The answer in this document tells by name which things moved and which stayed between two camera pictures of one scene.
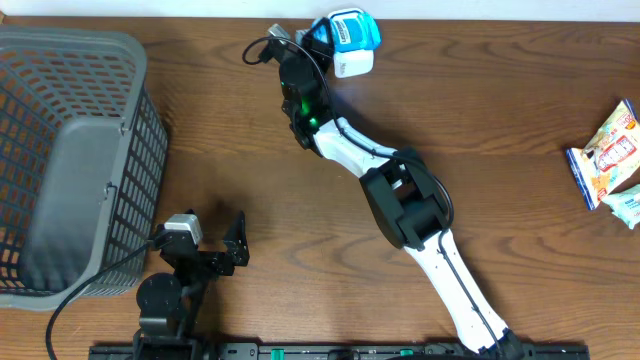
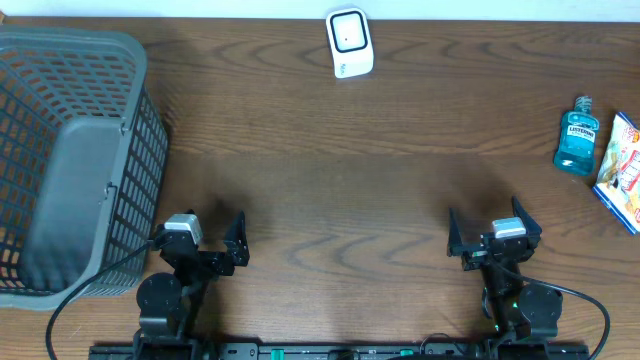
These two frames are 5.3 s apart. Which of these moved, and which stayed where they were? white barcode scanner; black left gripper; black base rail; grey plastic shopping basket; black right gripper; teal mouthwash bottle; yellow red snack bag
Moved: yellow red snack bag; black right gripper; teal mouthwash bottle
Stayed: grey plastic shopping basket; black base rail; black left gripper; white barcode scanner
